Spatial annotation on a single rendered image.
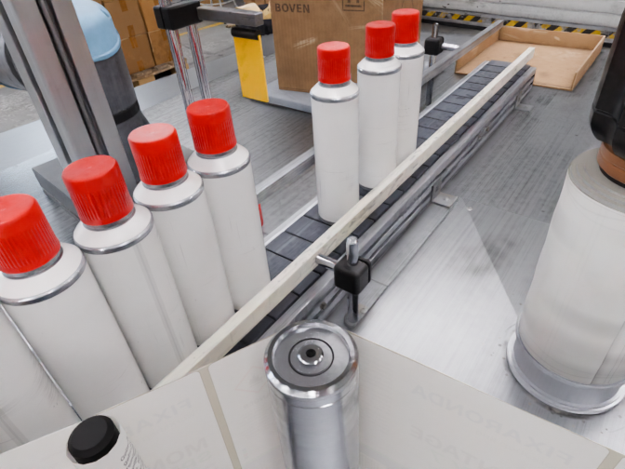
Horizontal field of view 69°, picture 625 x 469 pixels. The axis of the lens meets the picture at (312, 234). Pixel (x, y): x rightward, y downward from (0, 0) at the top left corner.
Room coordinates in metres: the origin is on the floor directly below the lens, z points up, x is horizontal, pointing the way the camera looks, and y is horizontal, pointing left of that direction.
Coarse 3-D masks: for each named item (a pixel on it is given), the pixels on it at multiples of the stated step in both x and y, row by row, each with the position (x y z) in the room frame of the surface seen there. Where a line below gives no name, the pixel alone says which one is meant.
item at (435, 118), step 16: (496, 64) 0.97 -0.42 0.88; (528, 64) 0.95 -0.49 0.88; (480, 80) 0.89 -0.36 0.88; (512, 80) 0.87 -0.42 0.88; (448, 96) 0.82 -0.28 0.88; (464, 96) 0.81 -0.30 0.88; (496, 96) 0.80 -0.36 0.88; (432, 112) 0.75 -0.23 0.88; (448, 112) 0.75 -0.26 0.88; (480, 112) 0.74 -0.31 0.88; (432, 128) 0.69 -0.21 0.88; (464, 128) 0.68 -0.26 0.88; (448, 144) 0.63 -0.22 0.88; (432, 160) 0.58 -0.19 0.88; (416, 176) 0.54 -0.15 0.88; (368, 192) 0.51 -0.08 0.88; (400, 192) 0.51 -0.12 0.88; (384, 208) 0.47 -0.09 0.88; (304, 224) 0.45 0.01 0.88; (320, 224) 0.45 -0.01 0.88; (368, 224) 0.44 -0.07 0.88; (272, 240) 0.42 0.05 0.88; (288, 240) 0.42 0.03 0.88; (304, 240) 0.42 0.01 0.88; (272, 256) 0.39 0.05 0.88; (288, 256) 0.39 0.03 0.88; (336, 256) 0.39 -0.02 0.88; (272, 272) 0.37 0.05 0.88; (320, 272) 0.36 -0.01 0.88; (304, 288) 0.34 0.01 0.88; (288, 304) 0.32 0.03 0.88; (272, 320) 0.30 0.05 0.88; (256, 336) 0.28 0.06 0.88
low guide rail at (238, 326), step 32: (512, 64) 0.86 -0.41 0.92; (480, 96) 0.72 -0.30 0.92; (448, 128) 0.61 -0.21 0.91; (416, 160) 0.53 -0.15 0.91; (384, 192) 0.46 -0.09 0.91; (352, 224) 0.41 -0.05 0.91; (288, 288) 0.32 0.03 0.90; (256, 320) 0.28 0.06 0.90; (224, 352) 0.25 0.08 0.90; (160, 384) 0.21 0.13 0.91
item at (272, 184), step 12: (492, 24) 0.97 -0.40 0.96; (480, 36) 0.89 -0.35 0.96; (456, 48) 0.83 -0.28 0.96; (468, 48) 0.85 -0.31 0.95; (444, 60) 0.77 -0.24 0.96; (432, 72) 0.73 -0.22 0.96; (300, 156) 0.47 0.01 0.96; (312, 156) 0.48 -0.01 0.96; (288, 168) 0.45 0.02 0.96; (300, 168) 0.46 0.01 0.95; (276, 180) 0.42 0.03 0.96; (288, 180) 0.44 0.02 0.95; (264, 192) 0.41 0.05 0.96
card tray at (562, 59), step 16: (496, 32) 1.28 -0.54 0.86; (512, 32) 1.28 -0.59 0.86; (528, 32) 1.26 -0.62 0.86; (544, 32) 1.23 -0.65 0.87; (560, 32) 1.21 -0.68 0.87; (480, 48) 1.19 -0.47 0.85; (496, 48) 1.23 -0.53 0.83; (512, 48) 1.22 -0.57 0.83; (544, 48) 1.19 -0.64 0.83; (560, 48) 1.18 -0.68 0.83; (576, 48) 1.17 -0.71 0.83; (592, 48) 1.15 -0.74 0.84; (464, 64) 1.12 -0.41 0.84; (544, 64) 1.08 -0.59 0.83; (560, 64) 1.07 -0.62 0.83; (576, 64) 1.06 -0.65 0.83; (544, 80) 0.98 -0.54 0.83; (560, 80) 0.97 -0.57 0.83; (576, 80) 0.92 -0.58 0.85
